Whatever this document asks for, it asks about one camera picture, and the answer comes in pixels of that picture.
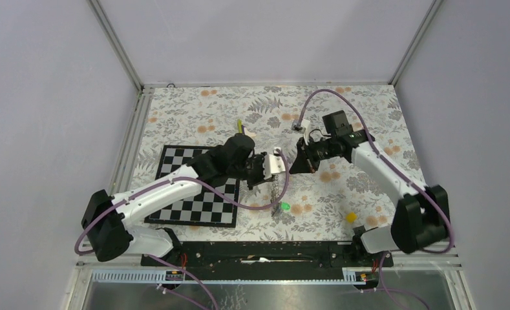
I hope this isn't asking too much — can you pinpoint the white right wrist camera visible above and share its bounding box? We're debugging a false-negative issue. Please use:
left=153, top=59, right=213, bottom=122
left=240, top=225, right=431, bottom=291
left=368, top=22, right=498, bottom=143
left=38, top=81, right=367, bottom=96
left=292, top=119, right=311, bottom=141

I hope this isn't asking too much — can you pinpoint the floral patterned table mat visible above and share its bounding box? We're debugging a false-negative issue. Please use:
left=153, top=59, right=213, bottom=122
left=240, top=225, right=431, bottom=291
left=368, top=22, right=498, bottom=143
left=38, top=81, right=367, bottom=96
left=131, top=85, right=423, bottom=241

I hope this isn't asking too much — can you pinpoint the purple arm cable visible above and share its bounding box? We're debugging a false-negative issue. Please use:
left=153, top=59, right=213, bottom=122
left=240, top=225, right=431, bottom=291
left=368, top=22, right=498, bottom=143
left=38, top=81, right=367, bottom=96
left=298, top=88, right=456, bottom=310
left=74, top=149, right=291, bottom=310

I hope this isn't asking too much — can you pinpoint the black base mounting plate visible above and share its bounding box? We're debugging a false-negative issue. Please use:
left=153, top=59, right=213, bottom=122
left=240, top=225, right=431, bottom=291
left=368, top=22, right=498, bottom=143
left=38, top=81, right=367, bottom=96
left=162, top=241, right=394, bottom=280

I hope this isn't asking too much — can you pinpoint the green key tag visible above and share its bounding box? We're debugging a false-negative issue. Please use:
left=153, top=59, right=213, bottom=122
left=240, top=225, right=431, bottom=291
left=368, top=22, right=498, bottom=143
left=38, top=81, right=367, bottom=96
left=281, top=202, right=291, bottom=211

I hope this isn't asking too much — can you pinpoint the white wooden block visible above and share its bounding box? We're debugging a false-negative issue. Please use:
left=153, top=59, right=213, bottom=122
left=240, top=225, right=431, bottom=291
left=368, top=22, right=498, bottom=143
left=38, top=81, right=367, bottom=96
left=244, top=128, right=256, bottom=138

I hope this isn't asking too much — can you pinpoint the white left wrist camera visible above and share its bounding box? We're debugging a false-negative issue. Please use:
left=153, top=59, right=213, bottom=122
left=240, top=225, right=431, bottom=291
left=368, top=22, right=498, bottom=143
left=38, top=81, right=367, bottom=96
left=262, top=147, right=287, bottom=180

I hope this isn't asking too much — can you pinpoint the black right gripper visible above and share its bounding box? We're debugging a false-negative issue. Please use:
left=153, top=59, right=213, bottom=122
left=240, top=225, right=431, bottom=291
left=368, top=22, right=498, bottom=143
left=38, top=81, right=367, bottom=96
left=289, top=135, right=337, bottom=175

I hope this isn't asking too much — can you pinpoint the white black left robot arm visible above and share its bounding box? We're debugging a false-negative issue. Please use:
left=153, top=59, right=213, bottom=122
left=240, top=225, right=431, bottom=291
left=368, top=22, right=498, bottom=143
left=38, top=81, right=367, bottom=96
left=75, top=133, right=288, bottom=265

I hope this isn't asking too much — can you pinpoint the black white chessboard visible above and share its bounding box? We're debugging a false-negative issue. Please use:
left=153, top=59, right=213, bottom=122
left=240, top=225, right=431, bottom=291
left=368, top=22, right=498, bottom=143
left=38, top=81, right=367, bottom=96
left=144, top=145, right=238, bottom=228

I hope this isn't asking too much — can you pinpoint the grey slotted cable duct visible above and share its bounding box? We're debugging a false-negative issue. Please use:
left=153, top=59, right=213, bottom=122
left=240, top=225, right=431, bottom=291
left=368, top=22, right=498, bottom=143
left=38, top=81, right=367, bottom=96
left=90, top=268, right=368, bottom=285

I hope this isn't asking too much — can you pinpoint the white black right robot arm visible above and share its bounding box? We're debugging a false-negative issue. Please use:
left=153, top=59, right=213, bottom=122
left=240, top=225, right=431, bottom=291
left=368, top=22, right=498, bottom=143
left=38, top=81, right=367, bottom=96
left=290, top=111, right=450, bottom=266

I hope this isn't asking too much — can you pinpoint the yellow cube block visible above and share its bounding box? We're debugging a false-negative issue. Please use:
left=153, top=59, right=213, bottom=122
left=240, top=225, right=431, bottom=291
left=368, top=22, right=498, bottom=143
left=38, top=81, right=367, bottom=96
left=345, top=212, right=357, bottom=224

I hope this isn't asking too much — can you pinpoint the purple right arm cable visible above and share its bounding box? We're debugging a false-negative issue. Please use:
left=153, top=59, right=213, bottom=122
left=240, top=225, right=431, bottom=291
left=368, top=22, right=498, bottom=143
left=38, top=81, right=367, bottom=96
left=298, top=88, right=456, bottom=310

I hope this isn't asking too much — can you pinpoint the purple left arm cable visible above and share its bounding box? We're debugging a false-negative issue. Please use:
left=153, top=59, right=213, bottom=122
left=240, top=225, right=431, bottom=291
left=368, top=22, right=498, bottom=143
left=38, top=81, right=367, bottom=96
left=74, top=149, right=291, bottom=310

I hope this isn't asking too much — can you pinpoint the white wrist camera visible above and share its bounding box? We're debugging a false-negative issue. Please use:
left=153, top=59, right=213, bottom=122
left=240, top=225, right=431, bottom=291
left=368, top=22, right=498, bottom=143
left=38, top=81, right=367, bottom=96
left=262, top=147, right=287, bottom=180
left=292, top=119, right=311, bottom=141

